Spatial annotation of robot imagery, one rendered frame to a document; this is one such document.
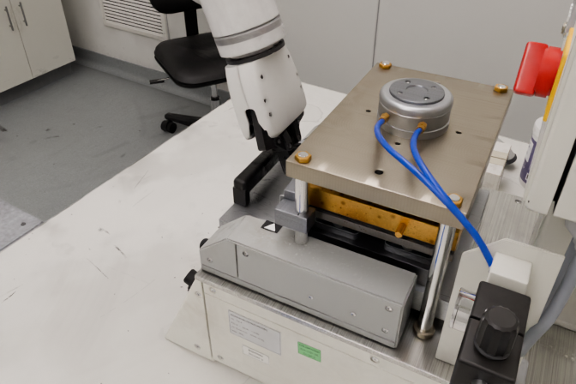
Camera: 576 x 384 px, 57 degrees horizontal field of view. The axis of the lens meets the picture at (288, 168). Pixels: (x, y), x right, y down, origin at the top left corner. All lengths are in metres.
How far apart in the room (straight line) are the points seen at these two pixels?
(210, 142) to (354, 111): 0.67
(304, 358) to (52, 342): 0.40
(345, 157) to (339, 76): 1.95
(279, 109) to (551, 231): 0.33
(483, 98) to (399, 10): 1.60
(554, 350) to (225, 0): 0.51
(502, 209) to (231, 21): 0.46
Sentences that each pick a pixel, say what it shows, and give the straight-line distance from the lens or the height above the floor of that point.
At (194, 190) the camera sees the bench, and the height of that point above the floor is 0.75.
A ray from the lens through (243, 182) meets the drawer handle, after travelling 0.67.
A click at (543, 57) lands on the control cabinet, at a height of 1.25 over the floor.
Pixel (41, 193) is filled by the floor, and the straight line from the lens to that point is 2.53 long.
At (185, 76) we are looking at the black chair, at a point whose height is 0.48.
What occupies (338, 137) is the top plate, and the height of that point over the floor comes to 1.11.
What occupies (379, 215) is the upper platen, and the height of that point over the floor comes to 1.05.
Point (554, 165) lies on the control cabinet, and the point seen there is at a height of 1.20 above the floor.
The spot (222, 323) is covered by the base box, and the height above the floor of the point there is 0.85.
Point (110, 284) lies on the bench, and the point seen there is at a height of 0.75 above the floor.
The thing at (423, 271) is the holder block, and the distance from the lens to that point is 0.59.
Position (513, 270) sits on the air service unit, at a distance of 0.47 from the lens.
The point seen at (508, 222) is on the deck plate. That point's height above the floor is 0.93.
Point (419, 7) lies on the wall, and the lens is 2.23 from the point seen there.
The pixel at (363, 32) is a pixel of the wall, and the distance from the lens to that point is 2.35.
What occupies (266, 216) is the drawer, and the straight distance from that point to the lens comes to 0.68.
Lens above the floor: 1.41
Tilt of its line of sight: 35 degrees down
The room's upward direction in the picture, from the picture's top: straight up
